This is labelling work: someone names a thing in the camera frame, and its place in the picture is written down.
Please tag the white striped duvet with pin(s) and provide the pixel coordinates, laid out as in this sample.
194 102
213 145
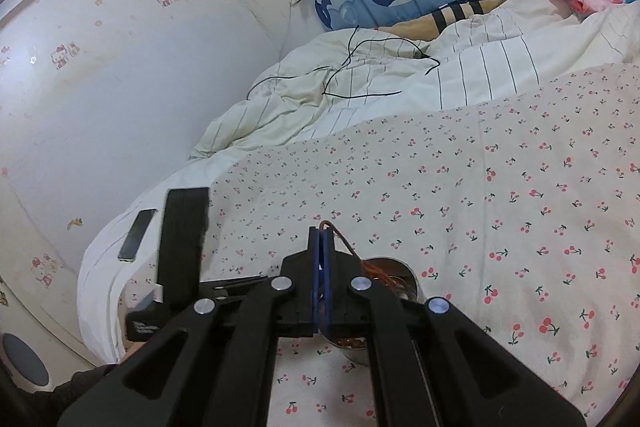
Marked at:
400 72

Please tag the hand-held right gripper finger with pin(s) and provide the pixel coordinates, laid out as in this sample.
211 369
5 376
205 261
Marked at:
315 287
327 287

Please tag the beige striped pillow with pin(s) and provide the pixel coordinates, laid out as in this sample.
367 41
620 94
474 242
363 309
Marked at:
415 24

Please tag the round metal tin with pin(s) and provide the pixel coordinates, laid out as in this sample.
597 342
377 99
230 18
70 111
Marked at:
411 284

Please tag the person's left forearm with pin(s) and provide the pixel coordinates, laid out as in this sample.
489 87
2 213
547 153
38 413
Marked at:
85 387

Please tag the black smartphone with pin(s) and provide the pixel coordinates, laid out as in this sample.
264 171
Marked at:
137 237

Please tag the cherry print bedsheet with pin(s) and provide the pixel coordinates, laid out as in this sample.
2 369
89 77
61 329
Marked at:
450 207

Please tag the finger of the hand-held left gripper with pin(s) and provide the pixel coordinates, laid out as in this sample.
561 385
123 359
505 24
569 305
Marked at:
235 287

